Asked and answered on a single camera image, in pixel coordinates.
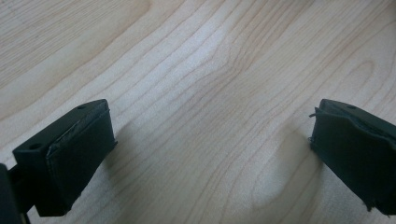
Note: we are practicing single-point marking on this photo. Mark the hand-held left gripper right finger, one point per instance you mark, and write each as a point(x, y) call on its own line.
point(351, 149)

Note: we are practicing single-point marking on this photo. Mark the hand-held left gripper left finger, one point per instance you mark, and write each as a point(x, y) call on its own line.
point(71, 161)

